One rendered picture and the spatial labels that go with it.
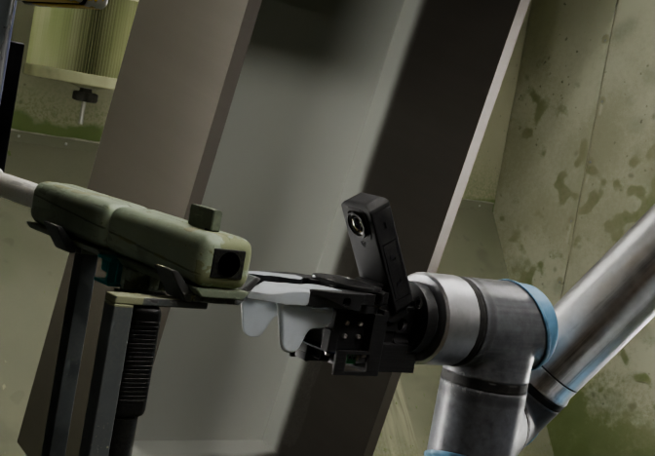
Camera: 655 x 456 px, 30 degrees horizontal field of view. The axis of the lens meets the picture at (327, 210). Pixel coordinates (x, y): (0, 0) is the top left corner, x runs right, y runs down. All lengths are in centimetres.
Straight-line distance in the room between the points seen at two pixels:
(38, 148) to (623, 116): 193
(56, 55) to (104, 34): 13
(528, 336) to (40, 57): 217
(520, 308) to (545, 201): 317
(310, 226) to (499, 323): 146
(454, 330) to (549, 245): 321
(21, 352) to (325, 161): 105
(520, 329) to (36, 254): 228
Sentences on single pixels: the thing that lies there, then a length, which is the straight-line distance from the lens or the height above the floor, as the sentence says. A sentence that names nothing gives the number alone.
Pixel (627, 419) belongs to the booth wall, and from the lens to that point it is 413.
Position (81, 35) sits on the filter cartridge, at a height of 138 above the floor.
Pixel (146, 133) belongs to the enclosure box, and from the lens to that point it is 218.
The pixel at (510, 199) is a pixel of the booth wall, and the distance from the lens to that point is 452.
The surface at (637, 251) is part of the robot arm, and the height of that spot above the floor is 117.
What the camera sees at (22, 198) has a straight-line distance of 121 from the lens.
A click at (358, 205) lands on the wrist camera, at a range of 112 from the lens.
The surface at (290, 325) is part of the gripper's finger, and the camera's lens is 106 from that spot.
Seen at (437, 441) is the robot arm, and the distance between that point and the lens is 127.
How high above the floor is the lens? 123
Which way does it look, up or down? 3 degrees down
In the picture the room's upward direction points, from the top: 10 degrees clockwise
